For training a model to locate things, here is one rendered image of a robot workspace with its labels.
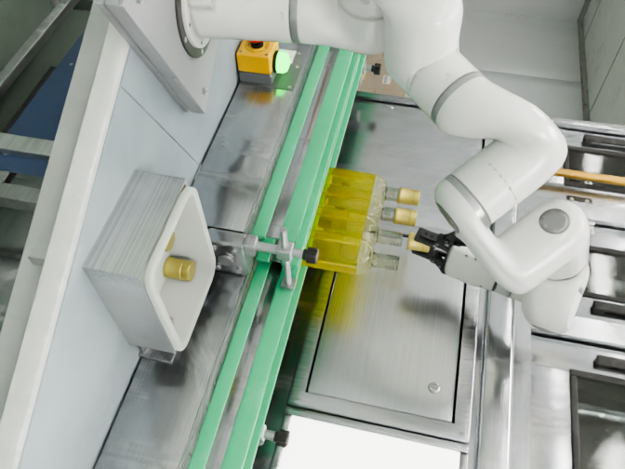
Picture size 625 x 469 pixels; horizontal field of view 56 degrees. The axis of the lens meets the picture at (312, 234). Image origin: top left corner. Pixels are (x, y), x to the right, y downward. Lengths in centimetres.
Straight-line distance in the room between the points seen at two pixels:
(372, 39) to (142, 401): 65
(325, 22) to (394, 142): 76
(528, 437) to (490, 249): 51
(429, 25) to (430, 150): 87
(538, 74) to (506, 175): 612
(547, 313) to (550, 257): 19
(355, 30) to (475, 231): 32
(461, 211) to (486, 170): 6
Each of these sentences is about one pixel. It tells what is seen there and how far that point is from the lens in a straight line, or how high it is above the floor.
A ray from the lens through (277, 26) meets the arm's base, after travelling 89.
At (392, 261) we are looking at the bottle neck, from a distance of 114.
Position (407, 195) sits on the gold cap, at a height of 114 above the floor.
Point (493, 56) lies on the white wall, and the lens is 701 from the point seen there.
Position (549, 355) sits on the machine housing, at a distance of 132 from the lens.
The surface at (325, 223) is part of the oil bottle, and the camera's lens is 117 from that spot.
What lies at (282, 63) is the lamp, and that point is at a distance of 125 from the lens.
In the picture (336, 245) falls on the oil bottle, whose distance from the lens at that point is 114.
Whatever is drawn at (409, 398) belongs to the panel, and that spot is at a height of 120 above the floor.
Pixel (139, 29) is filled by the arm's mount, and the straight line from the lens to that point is 80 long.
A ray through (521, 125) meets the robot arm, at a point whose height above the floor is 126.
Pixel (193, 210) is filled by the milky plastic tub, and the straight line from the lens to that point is 90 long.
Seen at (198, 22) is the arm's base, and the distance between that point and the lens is 93.
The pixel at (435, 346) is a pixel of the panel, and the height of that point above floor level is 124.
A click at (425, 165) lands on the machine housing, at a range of 155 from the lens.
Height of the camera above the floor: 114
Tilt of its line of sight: 9 degrees down
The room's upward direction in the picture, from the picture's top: 100 degrees clockwise
